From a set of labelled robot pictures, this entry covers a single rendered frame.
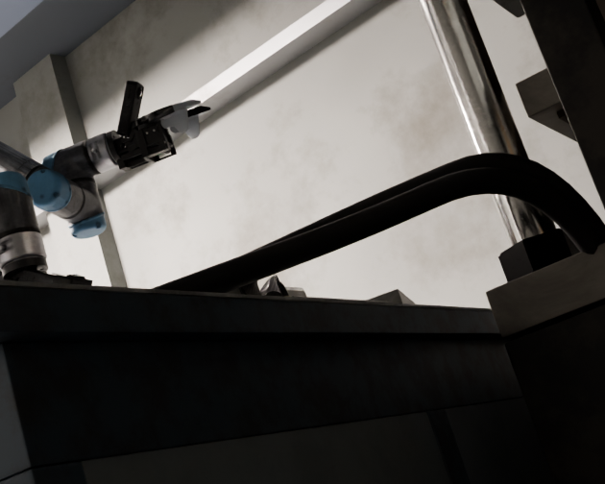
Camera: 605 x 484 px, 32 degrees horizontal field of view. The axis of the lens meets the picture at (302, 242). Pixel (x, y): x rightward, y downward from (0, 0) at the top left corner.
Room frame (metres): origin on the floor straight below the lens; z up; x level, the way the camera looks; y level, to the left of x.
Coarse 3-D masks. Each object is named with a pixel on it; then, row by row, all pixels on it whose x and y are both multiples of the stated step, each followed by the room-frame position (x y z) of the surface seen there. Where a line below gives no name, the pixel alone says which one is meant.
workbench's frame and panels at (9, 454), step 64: (0, 320) 0.69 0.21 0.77; (64, 320) 0.75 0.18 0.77; (128, 320) 0.81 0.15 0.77; (192, 320) 0.88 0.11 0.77; (256, 320) 0.97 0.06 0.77; (320, 320) 1.07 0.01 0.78; (384, 320) 1.20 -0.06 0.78; (448, 320) 1.36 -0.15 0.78; (0, 384) 0.72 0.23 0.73; (64, 384) 0.76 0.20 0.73; (128, 384) 0.82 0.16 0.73; (192, 384) 0.89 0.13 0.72; (256, 384) 0.98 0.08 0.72; (320, 384) 1.08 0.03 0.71; (384, 384) 1.20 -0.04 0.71; (448, 384) 1.35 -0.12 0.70; (512, 384) 1.54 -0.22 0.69; (0, 448) 0.73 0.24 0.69; (64, 448) 0.75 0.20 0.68; (128, 448) 0.81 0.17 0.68; (192, 448) 0.88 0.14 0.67; (256, 448) 0.96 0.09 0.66; (320, 448) 1.05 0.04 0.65; (384, 448) 1.16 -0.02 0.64; (448, 448) 1.30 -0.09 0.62; (512, 448) 1.47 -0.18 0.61
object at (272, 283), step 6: (276, 276) 1.54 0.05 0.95; (252, 282) 1.48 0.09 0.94; (270, 282) 1.55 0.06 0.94; (276, 282) 1.53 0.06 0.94; (240, 288) 1.43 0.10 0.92; (246, 288) 1.47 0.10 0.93; (252, 288) 1.48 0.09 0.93; (258, 288) 1.50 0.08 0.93; (264, 288) 1.57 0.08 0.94; (270, 288) 1.55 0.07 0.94; (276, 288) 1.54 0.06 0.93; (282, 288) 1.53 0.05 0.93; (246, 294) 1.43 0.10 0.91; (252, 294) 1.48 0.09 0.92; (258, 294) 1.49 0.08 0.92; (264, 294) 1.56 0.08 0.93; (270, 294) 1.45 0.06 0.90; (276, 294) 1.45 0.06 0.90; (282, 294) 1.53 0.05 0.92
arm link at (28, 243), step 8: (24, 232) 1.58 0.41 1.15; (32, 232) 1.59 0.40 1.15; (0, 240) 1.58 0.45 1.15; (8, 240) 1.58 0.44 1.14; (16, 240) 1.58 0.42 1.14; (24, 240) 1.58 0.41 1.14; (32, 240) 1.59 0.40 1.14; (40, 240) 1.60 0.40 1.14; (0, 248) 1.57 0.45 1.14; (8, 248) 1.58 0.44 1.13; (16, 248) 1.57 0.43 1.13; (24, 248) 1.58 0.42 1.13; (32, 248) 1.58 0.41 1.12; (40, 248) 1.60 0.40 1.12; (0, 256) 1.58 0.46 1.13; (8, 256) 1.58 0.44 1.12; (16, 256) 1.57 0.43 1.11; (24, 256) 1.58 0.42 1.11; (32, 256) 1.59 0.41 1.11; (40, 256) 1.60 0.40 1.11; (0, 264) 1.59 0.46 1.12
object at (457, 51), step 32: (448, 0) 1.27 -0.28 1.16; (448, 32) 1.27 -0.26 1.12; (448, 64) 1.29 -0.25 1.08; (480, 64) 1.27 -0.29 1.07; (480, 96) 1.27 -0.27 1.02; (480, 128) 1.28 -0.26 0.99; (512, 128) 1.28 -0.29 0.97; (512, 224) 1.28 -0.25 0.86; (544, 224) 1.27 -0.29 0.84; (512, 256) 1.28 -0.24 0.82; (544, 256) 1.26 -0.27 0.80
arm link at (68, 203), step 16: (0, 144) 1.93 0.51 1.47; (0, 160) 1.91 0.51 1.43; (16, 160) 1.91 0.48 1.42; (32, 160) 1.92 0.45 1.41; (32, 176) 1.88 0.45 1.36; (48, 176) 1.87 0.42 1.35; (32, 192) 1.88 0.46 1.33; (48, 192) 1.88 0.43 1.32; (64, 192) 1.90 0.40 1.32; (80, 192) 1.96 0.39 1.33; (48, 208) 1.90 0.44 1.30; (64, 208) 1.93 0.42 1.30; (80, 208) 1.97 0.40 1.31
